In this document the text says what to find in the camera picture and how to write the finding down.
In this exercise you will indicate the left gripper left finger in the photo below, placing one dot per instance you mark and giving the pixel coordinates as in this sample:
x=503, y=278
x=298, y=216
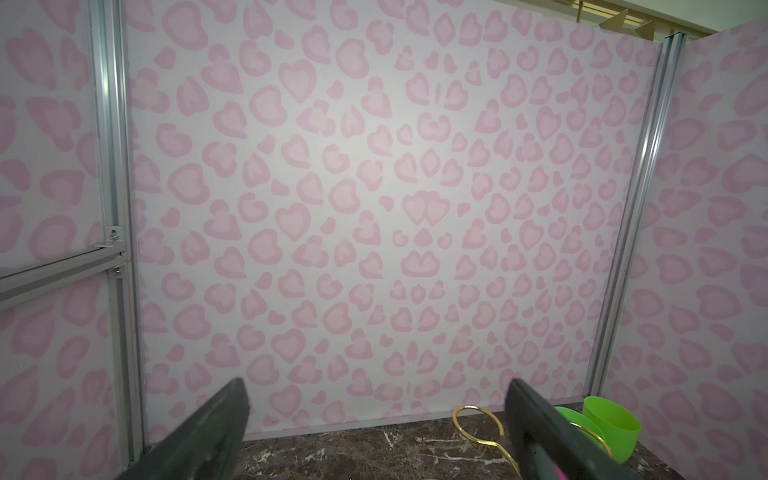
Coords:
x=205, y=446

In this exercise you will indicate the green wine glass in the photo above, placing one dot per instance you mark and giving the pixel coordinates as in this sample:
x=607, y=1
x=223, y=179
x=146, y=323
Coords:
x=586, y=426
x=621, y=428

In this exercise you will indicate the right aluminium frame post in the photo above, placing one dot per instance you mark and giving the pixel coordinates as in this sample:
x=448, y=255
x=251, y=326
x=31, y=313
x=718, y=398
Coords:
x=644, y=164

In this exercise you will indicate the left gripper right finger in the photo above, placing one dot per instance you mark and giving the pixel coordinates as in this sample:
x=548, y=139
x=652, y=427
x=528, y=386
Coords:
x=544, y=443

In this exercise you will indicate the left aluminium frame beam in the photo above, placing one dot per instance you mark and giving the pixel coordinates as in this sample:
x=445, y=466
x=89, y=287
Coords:
x=70, y=388

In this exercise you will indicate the green wine glass front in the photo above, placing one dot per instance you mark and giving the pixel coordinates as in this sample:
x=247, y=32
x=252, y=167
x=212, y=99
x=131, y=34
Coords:
x=621, y=428

